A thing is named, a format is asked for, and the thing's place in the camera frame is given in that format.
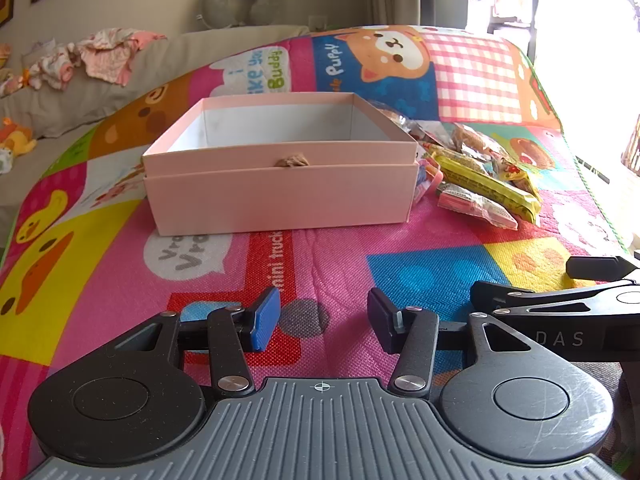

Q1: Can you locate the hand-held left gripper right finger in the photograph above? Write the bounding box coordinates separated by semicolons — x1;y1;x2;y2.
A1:
367;288;534;394

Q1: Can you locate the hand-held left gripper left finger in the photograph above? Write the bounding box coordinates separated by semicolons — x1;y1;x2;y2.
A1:
107;287;282;398

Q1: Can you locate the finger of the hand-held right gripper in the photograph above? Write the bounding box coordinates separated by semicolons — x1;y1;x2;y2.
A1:
566;256;640;279
470;280;640;321

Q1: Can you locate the pink snack packet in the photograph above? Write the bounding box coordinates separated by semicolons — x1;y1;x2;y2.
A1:
436;182;520;232

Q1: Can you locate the long yellow snack packet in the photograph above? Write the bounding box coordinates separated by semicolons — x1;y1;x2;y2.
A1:
431;150;543;226

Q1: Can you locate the red white snack packet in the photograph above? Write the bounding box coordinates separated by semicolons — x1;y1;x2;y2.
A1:
496;156;543;199

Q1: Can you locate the small pink candy packet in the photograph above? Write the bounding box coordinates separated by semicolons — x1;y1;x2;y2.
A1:
413;156;445;206

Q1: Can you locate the pink cardboard box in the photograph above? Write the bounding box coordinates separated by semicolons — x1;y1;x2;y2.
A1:
142;92;420;237

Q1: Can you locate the clear candy packet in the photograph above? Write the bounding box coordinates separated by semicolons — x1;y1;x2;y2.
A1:
372;101;453;152

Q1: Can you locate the striped fabric item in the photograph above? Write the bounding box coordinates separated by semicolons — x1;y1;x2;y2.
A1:
620;114;640;177

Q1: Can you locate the colourful printed blanket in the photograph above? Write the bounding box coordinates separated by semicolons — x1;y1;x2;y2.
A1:
0;24;632;480

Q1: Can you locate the orange stuffed toy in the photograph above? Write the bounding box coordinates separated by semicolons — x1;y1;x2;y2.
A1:
0;117;39;162

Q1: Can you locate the pile of pink clothes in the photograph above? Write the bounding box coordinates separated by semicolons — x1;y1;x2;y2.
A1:
0;27;167;100

